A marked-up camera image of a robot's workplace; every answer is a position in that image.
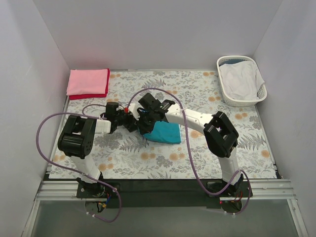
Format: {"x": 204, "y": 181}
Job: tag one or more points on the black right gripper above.
{"x": 145, "y": 124}

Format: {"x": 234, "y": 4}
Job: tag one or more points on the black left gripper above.
{"x": 132, "y": 122}

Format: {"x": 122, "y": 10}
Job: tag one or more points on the teal t shirt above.
{"x": 165, "y": 132}

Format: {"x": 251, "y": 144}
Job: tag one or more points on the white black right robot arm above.
{"x": 220, "y": 135}

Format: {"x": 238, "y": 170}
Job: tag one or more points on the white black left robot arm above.
{"x": 76, "y": 142}

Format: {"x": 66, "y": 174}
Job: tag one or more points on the floral table mat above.
{"x": 128, "y": 155}

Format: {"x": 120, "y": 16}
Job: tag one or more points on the red folded t shirt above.
{"x": 101, "y": 95}

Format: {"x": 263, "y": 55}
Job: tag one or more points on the pink folded t shirt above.
{"x": 87, "y": 81}

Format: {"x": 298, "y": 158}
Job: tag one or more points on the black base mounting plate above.
{"x": 164, "y": 193}

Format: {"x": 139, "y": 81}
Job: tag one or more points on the white t shirt in basket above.
{"x": 241, "y": 80}

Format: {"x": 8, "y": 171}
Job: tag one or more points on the white laundry basket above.
{"x": 262, "y": 93}

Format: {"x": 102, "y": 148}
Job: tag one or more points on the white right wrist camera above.
{"x": 132, "y": 108}

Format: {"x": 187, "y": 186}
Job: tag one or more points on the aluminium frame rail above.
{"x": 262, "y": 189}

